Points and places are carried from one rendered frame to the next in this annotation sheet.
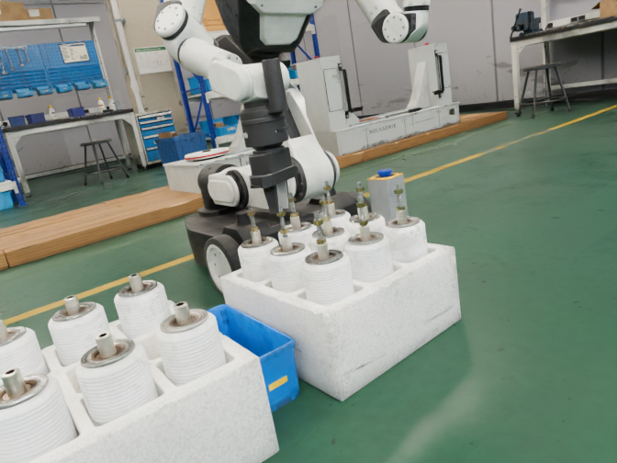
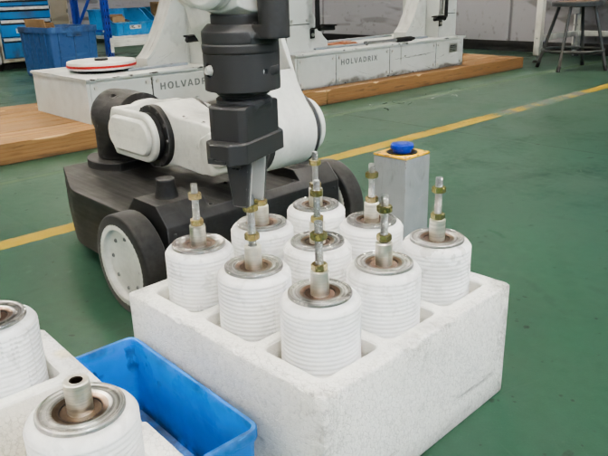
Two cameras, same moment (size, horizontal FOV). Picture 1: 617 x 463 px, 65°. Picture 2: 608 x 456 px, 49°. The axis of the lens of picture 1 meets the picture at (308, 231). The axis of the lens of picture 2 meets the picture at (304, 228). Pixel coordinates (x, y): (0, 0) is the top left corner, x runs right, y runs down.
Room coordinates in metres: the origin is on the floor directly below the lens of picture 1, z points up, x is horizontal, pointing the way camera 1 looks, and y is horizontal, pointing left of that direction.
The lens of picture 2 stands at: (0.21, 0.08, 0.59)
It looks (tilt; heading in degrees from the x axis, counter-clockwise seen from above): 20 degrees down; 353
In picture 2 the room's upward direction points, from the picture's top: 2 degrees counter-clockwise
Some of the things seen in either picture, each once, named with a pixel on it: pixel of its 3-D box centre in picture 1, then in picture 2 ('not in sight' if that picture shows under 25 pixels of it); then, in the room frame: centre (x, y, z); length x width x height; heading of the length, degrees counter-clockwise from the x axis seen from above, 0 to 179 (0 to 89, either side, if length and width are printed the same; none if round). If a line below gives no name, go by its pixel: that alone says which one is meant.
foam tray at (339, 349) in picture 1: (339, 298); (319, 342); (1.06, -0.04, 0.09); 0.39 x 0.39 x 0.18; 37
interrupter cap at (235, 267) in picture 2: (287, 249); (253, 266); (0.99, 0.05, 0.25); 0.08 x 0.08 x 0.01
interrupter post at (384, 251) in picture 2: (364, 232); (384, 253); (0.97, -0.12, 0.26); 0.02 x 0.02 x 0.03
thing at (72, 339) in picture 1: (89, 355); not in sight; (0.84, 0.45, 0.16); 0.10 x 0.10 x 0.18
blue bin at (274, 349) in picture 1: (240, 355); (157, 432); (0.93, 0.19, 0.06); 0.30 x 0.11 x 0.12; 34
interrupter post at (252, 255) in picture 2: (286, 243); (252, 257); (0.99, 0.05, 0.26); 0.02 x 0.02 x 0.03
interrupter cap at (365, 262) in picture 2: (365, 239); (384, 262); (0.97, -0.12, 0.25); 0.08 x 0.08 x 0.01
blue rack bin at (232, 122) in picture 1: (221, 126); (120, 21); (6.34, 0.86, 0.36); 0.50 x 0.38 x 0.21; 36
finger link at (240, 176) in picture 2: (271, 198); (238, 183); (0.97, 0.06, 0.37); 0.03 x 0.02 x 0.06; 57
